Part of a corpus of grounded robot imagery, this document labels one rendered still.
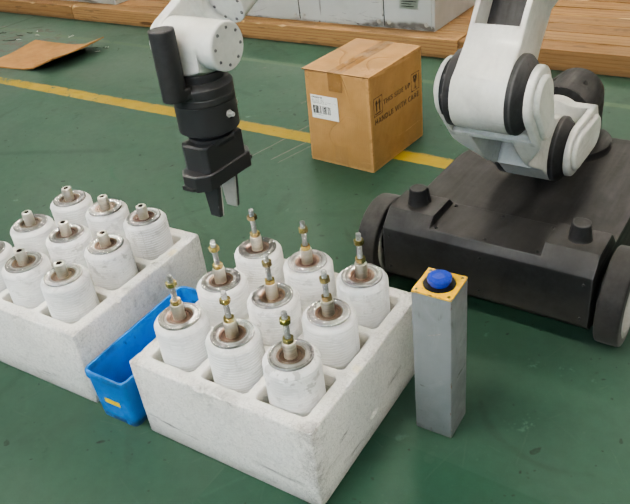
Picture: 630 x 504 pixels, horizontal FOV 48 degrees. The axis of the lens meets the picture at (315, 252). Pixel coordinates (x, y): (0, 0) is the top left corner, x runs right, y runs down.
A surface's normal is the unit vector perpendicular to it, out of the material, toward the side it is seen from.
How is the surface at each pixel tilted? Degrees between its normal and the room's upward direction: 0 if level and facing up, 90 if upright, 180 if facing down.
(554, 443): 0
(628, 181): 0
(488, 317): 0
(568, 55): 90
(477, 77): 53
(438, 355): 90
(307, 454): 90
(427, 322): 90
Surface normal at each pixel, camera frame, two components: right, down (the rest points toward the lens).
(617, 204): -0.11, -0.83
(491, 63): -0.44, -0.31
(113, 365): 0.85, 0.18
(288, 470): -0.52, 0.51
